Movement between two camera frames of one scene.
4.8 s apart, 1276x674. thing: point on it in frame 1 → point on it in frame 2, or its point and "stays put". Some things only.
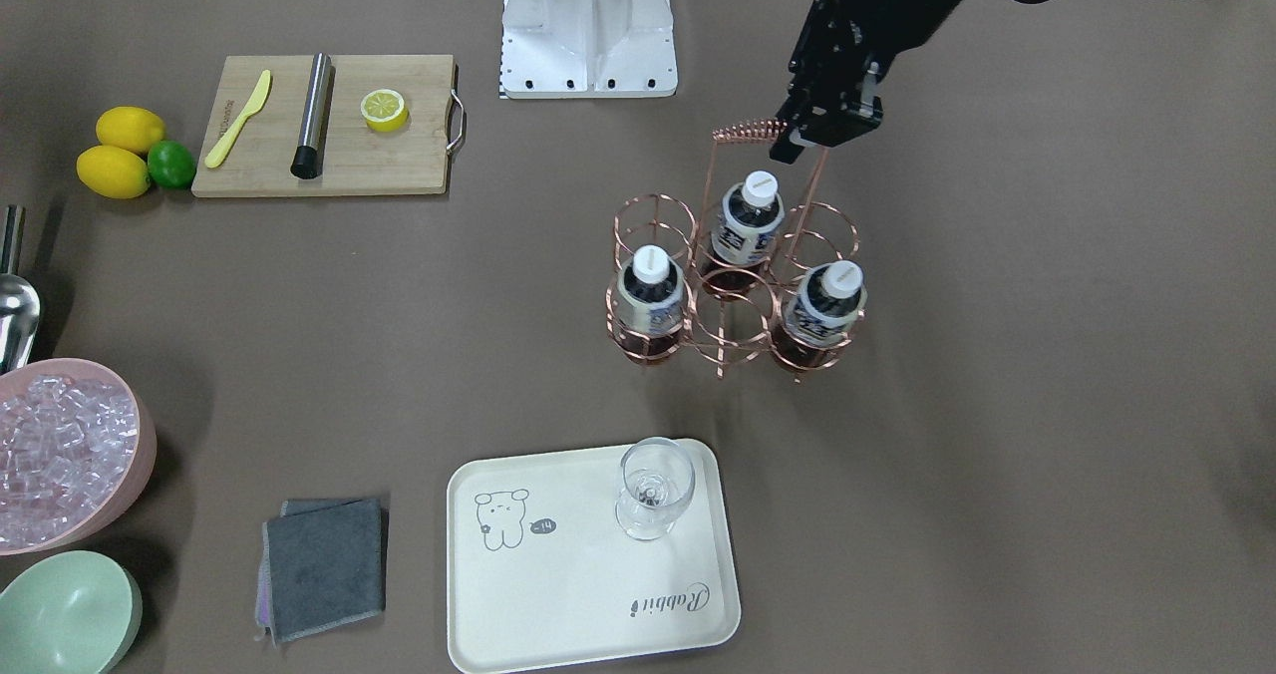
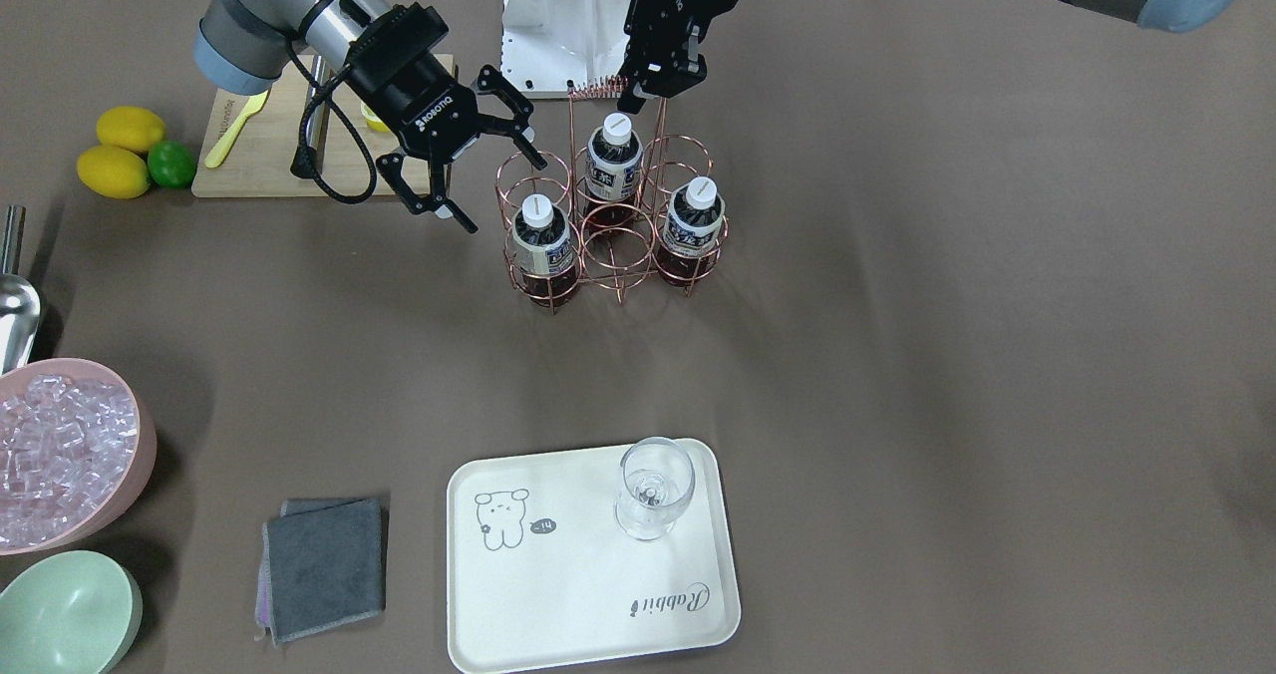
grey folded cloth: [323, 564] stays put
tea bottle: [818, 317] → [689, 246]
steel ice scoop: [20, 309] stays put
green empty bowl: [75, 612] stays put
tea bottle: [650, 304] → [541, 251]
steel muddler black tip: [307, 163] stays put
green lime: [170, 164] stays put
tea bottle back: [745, 233] → [613, 172]
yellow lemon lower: [112, 171] stays put
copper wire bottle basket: [763, 273] → [635, 202]
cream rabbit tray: [539, 569] stays put
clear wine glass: [659, 477] stays put
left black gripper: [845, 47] → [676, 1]
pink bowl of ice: [78, 450] stays put
